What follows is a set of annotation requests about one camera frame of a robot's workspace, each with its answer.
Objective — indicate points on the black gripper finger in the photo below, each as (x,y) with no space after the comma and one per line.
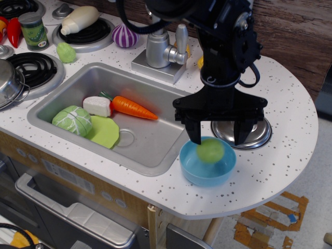
(242,128)
(193,129)

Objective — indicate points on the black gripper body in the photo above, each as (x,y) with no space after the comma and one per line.
(219,100)

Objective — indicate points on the green toy pear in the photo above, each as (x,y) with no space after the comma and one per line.
(210,151)

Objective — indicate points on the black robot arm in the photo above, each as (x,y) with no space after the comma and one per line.
(225,30)

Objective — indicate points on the steel pot lid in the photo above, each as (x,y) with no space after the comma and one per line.
(258,137)

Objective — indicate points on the yellow toy bell pepper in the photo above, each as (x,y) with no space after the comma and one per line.
(200,63)

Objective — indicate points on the grey metal sink basin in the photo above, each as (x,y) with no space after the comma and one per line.
(148,147)

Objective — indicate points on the yellow toy corn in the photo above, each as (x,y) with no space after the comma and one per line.
(187,49)

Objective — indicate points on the silver toy faucet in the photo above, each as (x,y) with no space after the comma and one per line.
(161,59)

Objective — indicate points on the orange toy carrot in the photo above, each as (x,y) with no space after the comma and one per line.
(129,107)

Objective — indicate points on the light green plastic plate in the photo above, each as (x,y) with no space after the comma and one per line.
(104,131)

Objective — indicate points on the white toy radish piece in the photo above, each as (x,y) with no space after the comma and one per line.
(97,105)

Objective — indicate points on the purple striped toy onion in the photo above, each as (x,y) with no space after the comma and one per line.
(123,37)

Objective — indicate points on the green toy cabbage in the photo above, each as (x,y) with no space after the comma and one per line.
(73,119)

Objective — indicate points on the back right stove burner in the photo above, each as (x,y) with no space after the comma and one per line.
(93,38)

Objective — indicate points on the stove burner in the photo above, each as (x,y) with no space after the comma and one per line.
(93,38)
(42,73)
(15,8)

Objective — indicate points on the small green toy vegetable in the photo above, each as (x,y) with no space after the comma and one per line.
(66,53)

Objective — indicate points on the cream toy sauce bottle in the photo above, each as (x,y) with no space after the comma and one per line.
(79,19)

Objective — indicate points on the front left stove burner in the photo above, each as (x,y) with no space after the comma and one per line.
(42,73)

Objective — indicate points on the silver stove knob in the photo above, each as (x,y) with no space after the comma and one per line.
(62,11)
(6,51)

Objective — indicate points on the steel toy pot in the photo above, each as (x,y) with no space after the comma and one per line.
(13,86)

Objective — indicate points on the green toy pea can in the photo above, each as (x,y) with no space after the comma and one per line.
(33,31)

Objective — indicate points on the silver stove knob left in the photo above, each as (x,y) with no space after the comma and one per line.
(6,51)

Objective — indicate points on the red toy chili pepper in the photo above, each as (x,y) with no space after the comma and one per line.
(14,32)

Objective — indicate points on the red yellow toy item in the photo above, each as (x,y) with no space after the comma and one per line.
(3,27)

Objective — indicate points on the back left stove burner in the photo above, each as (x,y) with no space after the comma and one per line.
(15,8)

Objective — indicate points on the grey oven door handle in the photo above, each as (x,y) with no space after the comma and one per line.
(75,225)

